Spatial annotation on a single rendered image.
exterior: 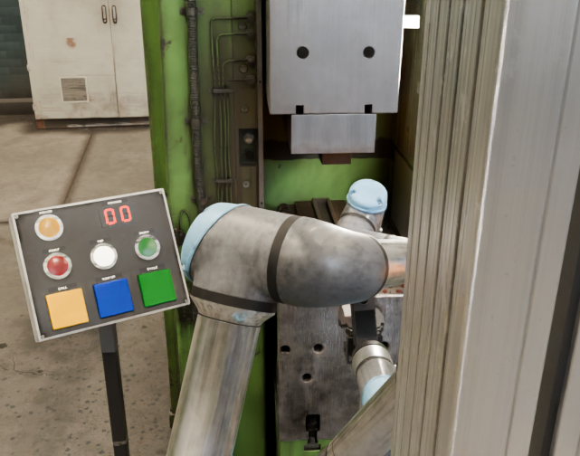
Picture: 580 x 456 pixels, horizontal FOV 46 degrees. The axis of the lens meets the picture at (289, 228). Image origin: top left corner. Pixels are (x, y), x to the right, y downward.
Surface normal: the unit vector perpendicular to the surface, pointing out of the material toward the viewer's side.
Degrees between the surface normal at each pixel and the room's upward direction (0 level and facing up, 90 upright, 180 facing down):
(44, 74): 90
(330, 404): 90
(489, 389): 90
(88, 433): 0
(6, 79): 89
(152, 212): 60
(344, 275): 80
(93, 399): 0
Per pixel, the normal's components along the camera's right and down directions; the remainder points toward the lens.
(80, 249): 0.43, -0.16
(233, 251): -0.37, -0.06
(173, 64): 0.07, 0.39
